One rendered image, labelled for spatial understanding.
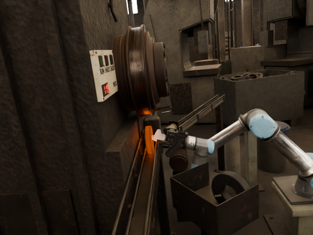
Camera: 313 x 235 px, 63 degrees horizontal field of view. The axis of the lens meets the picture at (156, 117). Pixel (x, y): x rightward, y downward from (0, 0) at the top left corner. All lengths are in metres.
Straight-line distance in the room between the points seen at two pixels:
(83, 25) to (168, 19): 3.20
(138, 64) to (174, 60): 2.91
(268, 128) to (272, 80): 2.32
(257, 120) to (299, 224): 0.71
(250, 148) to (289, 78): 1.79
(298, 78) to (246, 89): 0.75
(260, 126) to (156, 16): 3.05
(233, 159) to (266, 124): 0.86
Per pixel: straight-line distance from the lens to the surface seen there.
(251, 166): 2.29
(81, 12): 0.93
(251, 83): 3.51
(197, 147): 1.42
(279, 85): 3.74
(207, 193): 1.16
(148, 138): 1.37
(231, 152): 2.15
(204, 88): 4.00
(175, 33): 4.03
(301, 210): 1.66
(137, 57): 1.15
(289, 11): 4.73
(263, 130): 1.38
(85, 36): 0.93
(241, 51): 5.70
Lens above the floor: 1.21
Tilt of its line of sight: 14 degrees down
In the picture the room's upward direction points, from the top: 6 degrees counter-clockwise
